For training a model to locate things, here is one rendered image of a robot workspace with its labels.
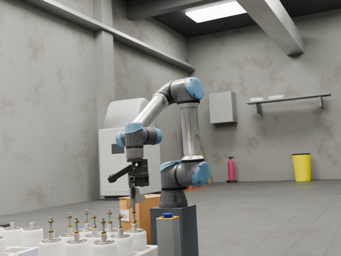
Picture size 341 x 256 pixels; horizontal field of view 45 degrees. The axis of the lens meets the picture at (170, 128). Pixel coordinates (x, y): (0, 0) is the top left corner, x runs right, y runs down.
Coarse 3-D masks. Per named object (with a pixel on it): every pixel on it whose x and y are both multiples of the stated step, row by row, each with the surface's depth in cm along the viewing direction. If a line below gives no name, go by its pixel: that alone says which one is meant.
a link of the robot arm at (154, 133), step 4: (148, 128) 181; (152, 128) 184; (148, 132) 178; (152, 132) 180; (156, 132) 182; (160, 132) 185; (148, 136) 178; (152, 136) 180; (156, 136) 182; (160, 136) 184; (148, 140) 178; (152, 140) 181; (156, 140) 182; (160, 140) 185; (144, 144) 180; (148, 144) 182; (152, 144) 184; (156, 144) 187
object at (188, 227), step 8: (152, 208) 210; (160, 208) 208; (168, 208) 206; (176, 208) 204; (184, 208) 205; (192, 208) 214; (152, 216) 210; (160, 216) 208; (184, 216) 205; (192, 216) 213; (152, 224) 209; (184, 224) 204; (192, 224) 213; (152, 232) 209; (184, 232) 203; (192, 232) 212; (152, 240) 209; (184, 240) 202; (192, 240) 211; (184, 248) 202; (192, 248) 210
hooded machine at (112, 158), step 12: (108, 108) 654; (120, 108) 643; (132, 108) 634; (108, 120) 644; (120, 120) 634; (132, 120) 625; (108, 132) 630; (108, 144) 628; (108, 156) 627; (120, 156) 618; (144, 156) 623; (156, 156) 662; (108, 168) 626; (120, 168) 617; (156, 168) 659; (120, 180) 616; (156, 180) 655; (108, 192) 624; (120, 192) 616; (144, 192) 614; (156, 192) 655
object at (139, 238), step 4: (124, 232) 171; (140, 232) 169; (144, 232) 171; (132, 236) 168; (136, 236) 168; (140, 236) 168; (144, 236) 170; (136, 240) 168; (140, 240) 168; (144, 240) 170; (136, 244) 168; (140, 244) 168; (144, 244) 170; (136, 248) 167; (140, 248) 168; (144, 248) 169
